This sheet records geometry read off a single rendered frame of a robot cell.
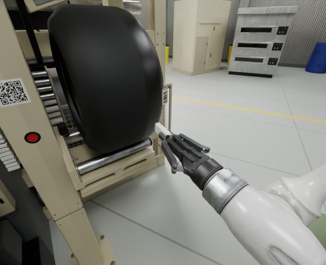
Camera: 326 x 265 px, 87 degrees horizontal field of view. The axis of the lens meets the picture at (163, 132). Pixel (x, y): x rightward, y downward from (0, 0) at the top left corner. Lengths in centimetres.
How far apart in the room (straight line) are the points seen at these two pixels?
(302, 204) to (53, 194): 85
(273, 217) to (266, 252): 5
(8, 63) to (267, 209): 71
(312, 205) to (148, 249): 121
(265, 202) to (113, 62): 49
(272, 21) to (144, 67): 582
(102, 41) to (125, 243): 136
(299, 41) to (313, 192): 828
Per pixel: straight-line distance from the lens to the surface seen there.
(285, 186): 50
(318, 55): 802
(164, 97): 64
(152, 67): 59
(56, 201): 94
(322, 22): 874
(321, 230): 93
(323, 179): 50
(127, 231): 160
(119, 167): 79
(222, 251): 158
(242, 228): 37
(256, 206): 37
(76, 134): 99
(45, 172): 83
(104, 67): 53
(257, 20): 626
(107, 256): 154
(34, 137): 74
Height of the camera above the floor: 139
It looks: 32 degrees down
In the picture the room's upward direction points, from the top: straight up
